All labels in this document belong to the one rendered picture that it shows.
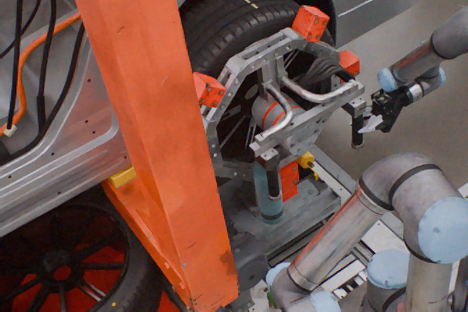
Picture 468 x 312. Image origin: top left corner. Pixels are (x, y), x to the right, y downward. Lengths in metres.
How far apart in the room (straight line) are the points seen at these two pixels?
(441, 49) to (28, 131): 1.44
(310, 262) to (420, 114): 2.10
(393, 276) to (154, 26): 0.79
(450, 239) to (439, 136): 2.14
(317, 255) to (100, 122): 1.01
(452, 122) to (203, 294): 1.76
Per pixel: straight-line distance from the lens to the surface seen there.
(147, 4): 1.43
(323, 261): 1.52
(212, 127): 2.19
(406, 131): 3.46
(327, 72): 2.21
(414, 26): 4.05
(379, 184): 1.41
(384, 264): 1.74
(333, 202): 2.97
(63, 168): 2.30
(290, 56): 2.41
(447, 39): 1.98
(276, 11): 2.26
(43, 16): 2.71
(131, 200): 2.42
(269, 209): 2.44
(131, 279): 2.45
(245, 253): 2.54
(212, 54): 2.16
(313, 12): 2.24
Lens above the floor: 2.50
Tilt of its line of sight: 46 degrees down
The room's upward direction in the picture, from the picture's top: 10 degrees counter-clockwise
